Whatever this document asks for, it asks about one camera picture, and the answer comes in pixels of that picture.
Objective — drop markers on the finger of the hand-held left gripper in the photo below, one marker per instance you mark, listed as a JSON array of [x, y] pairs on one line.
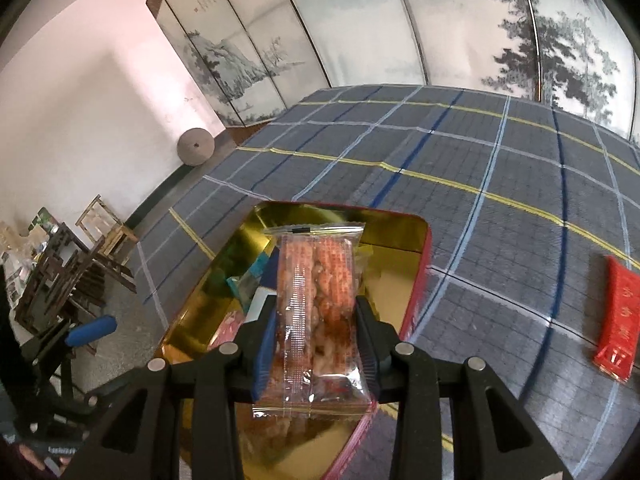
[[92, 331], [107, 392]]

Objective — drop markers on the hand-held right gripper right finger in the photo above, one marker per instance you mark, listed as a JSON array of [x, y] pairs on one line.
[[367, 355]]

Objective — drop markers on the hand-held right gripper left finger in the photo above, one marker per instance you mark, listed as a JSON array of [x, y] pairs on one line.
[[262, 355]]

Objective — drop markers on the blue snack packet pale ends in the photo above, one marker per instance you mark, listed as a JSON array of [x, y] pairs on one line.
[[260, 305]]

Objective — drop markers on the clear packet of orange snacks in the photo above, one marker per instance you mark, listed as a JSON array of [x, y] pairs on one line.
[[315, 310]]

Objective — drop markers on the red tin box gold interior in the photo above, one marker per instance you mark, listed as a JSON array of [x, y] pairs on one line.
[[395, 270]]

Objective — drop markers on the person's left hand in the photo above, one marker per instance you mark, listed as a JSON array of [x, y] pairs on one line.
[[30, 456]]

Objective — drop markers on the pink snack packet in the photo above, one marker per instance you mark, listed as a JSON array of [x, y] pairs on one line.
[[231, 327]]

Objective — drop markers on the dark wooden lattice chair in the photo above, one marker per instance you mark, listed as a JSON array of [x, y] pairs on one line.
[[55, 280]]

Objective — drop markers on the teal snack packet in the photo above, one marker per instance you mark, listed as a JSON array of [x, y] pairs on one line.
[[242, 280]]

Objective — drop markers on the light wooden chair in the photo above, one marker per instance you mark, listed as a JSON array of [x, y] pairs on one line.
[[107, 230]]

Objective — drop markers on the blue plaid tablecloth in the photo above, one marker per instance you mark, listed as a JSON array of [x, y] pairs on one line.
[[475, 240]]

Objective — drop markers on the round grey stone disc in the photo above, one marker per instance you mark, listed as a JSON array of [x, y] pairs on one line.
[[196, 146]]

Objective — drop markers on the long red snack packet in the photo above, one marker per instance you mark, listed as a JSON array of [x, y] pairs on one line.
[[617, 317]]

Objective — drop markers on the ink painting folding screen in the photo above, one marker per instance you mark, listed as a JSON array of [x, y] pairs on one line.
[[375, 20]]

